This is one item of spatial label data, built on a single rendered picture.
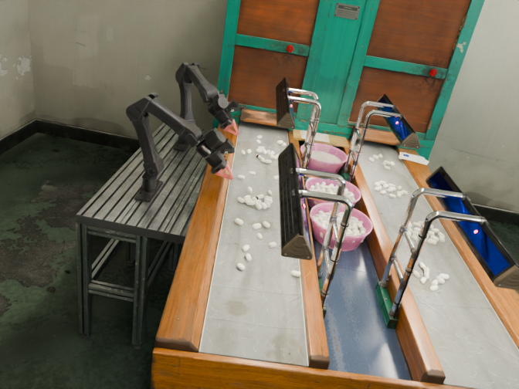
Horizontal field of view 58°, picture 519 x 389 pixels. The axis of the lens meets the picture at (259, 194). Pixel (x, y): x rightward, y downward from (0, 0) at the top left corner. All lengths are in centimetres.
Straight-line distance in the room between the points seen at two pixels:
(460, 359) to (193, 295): 82
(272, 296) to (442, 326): 55
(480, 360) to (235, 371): 73
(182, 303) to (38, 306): 129
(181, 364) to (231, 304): 25
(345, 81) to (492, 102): 148
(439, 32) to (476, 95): 112
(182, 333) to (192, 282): 21
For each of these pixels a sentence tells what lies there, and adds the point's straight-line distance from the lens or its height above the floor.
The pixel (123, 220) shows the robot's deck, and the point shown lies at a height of 67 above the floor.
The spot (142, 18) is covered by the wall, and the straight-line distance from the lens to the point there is 390.
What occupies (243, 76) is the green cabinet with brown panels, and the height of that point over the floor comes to 104.
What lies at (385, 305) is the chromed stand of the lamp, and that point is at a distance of 170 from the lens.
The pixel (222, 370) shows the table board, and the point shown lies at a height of 70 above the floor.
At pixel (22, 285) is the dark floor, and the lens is 275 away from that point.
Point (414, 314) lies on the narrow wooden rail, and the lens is 162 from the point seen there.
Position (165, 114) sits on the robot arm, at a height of 105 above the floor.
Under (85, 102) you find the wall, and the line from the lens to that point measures 425.
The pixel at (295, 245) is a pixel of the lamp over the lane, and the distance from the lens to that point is 118.
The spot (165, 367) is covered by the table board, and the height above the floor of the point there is 69.
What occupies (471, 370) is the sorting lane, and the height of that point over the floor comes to 74.
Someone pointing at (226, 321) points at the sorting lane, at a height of 74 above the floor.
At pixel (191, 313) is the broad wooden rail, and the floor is 76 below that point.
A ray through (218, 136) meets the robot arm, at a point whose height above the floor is 101.
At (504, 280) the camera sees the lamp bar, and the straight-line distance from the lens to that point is 138.
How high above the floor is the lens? 171
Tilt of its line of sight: 28 degrees down
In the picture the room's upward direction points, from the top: 10 degrees clockwise
